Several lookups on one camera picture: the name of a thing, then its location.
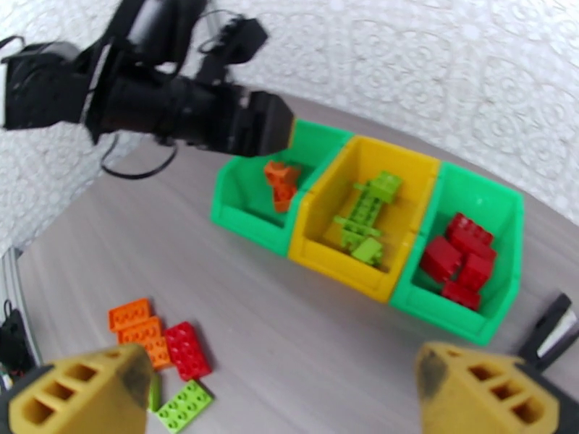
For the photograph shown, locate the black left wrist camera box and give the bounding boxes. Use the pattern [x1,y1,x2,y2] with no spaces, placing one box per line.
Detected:
[196,14,271,85]

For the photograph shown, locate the red lego brick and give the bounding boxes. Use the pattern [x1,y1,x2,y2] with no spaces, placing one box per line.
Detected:
[445,212,494,244]
[441,280,483,312]
[452,236,499,263]
[457,252,495,292]
[419,236,463,284]
[164,320,213,383]

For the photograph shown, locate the green lego crocodile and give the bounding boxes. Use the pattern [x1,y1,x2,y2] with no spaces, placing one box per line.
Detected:
[333,184,386,248]

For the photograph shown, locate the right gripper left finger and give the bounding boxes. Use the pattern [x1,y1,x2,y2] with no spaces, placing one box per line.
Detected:
[8,343,153,434]

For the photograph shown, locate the black left camera cable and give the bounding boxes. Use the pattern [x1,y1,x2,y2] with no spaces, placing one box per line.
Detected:
[99,132,179,181]

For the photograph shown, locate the black stapler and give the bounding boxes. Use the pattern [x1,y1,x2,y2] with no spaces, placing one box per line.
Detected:
[515,292,579,373]

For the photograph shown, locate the small green lego brick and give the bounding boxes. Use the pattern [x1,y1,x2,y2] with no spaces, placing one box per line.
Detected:
[350,237,386,268]

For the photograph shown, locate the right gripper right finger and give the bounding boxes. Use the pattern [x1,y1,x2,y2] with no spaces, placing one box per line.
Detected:
[415,341,562,434]

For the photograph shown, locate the yellow plastic bin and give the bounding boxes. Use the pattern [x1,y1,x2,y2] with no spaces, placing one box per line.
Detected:
[287,135,442,305]

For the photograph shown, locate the orange lego brick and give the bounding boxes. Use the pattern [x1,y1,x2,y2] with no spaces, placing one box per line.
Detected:
[272,182,300,214]
[263,160,303,187]
[135,336,175,371]
[107,297,153,333]
[117,315,164,346]

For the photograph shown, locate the green plastic bin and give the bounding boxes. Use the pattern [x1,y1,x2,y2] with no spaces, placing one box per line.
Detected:
[389,161,525,347]
[210,118,356,258]

